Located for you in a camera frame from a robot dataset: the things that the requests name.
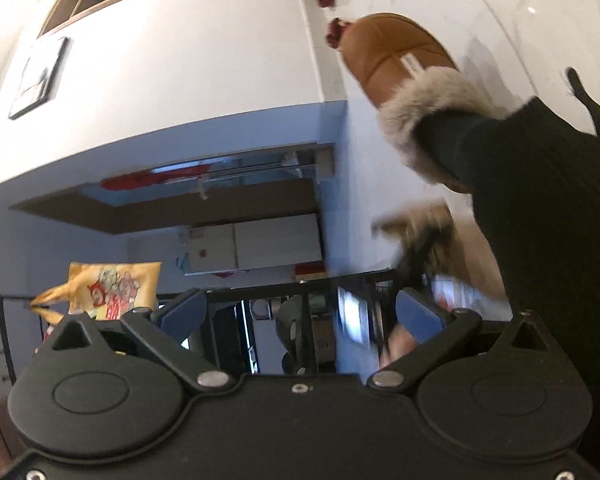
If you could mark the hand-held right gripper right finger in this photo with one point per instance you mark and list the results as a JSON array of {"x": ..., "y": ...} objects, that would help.
[{"x": 420, "y": 314}]

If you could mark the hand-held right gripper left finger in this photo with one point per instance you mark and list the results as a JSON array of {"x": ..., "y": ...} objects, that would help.
[{"x": 180, "y": 312}]

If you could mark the black metal shoe rack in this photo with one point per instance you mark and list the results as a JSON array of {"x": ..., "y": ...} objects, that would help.
[{"x": 307, "y": 320}]

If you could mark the yellow printed bag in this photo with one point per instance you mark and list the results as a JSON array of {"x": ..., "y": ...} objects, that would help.
[{"x": 115, "y": 285}]

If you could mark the black office chair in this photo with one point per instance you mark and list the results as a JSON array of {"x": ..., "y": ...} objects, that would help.
[{"x": 292, "y": 315}]

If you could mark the white refrigerator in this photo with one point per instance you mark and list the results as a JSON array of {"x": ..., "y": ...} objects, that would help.
[{"x": 270, "y": 242}]

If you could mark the person's right leg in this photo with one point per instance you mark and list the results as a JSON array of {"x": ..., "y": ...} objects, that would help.
[{"x": 530, "y": 210}]

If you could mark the black coat stand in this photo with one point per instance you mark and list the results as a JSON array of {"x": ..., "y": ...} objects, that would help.
[{"x": 2, "y": 340}]

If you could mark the framed wall picture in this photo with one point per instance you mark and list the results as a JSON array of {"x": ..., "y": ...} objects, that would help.
[{"x": 40, "y": 77}]

